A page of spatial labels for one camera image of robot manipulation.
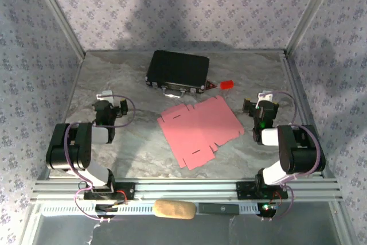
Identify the aluminium side rail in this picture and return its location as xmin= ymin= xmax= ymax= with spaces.
xmin=282 ymin=51 xmax=338 ymax=181

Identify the white slotted cable duct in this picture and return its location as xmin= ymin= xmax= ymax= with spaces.
xmin=40 ymin=202 xmax=278 ymax=217

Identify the small red block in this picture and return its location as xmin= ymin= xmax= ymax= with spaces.
xmin=220 ymin=78 xmax=235 ymax=90

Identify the black controller board with LED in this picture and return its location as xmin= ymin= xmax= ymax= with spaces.
xmin=257 ymin=202 xmax=279 ymax=217

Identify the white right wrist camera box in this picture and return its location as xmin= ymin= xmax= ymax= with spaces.
xmin=257 ymin=91 xmax=274 ymax=104

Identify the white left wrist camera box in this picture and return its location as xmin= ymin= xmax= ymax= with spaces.
xmin=96 ymin=90 xmax=115 ymax=107

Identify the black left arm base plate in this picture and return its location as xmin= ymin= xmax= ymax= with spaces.
xmin=83 ymin=182 xmax=136 ymax=201

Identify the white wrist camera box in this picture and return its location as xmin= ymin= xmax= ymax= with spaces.
xmin=257 ymin=91 xmax=274 ymax=104
xmin=96 ymin=90 xmax=115 ymax=107

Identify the aluminium corner post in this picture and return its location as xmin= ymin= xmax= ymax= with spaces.
xmin=28 ymin=0 xmax=87 ymax=59
xmin=283 ymin=0 xmax=343 ymax=56

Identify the tan oblong sponge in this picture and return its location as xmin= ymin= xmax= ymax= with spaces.
xmin=153 ymin=199 xmax=197 ymax=220

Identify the black briefcase with metal handle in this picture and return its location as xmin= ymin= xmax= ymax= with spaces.
xmin=145 ymin=49 xmax=210 ymax=99

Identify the black rectangular device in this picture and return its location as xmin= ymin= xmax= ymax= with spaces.
xmin=197 ymin=203 xmax=240 ymax=216

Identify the pink paper box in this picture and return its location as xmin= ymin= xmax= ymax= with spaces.
xmin=157 ymin=94 xmax=245 ymax=170

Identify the black connector block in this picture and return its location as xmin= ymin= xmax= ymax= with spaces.
xmin=94 ymin=203 xmax=127 ymax=214

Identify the aluminium frame leg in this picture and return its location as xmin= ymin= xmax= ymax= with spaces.
xmin=21 ymin=201 xmax=44 ymax=245
xmin=329 ymin=199 xmax=359 ymax=245

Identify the aluminium mounting rail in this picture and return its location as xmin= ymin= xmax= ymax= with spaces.
xmin=30 ymin=178 xmax=343 ymax=203

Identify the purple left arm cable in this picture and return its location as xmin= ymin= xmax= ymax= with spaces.
xmin=64 ymin=94 xmax=136 ymax=223

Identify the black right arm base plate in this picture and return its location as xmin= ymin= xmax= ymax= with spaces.
xmin=236 ymin=181 xmax=289 ymax=200

